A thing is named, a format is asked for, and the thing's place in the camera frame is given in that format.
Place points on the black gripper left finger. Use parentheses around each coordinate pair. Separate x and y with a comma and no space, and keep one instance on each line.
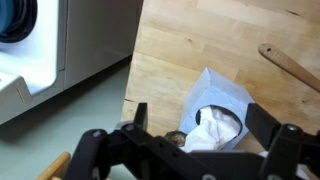
(145,156)

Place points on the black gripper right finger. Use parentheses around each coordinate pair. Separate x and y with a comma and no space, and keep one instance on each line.
(287,145)

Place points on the light blue tissue box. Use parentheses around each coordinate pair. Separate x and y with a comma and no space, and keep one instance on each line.
(213,116)

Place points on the small glass dish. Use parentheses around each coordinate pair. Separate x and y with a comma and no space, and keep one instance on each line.
(176,137)

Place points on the wooden spoon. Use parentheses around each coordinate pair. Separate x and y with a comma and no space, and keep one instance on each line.
(285,62)

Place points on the white kitchen stove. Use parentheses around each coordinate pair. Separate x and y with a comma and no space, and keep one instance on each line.
(32,70)

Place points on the blue tea kettle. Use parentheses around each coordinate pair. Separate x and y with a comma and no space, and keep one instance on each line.
(17,19)

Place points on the wooden shelf rail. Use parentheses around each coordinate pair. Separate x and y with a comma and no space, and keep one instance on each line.
(57,169)

